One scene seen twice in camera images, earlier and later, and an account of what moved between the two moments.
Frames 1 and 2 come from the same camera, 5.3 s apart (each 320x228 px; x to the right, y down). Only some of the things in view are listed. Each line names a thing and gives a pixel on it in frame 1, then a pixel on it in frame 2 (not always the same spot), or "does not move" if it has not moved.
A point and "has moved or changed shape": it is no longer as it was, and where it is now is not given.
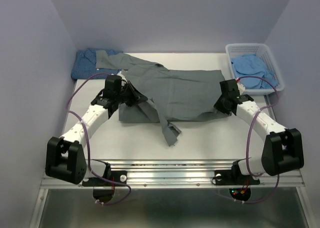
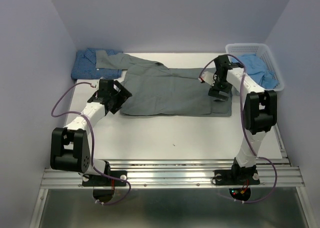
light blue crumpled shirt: x=251 y=65 does not move
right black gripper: x=218 y=105 to x=214 y=89
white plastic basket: x=261 y=50 does not move
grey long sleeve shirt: x=172 y=95 has moved or changed shape
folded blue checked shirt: x=84 y=64 does not move
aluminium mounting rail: x=170 y=173 does not move
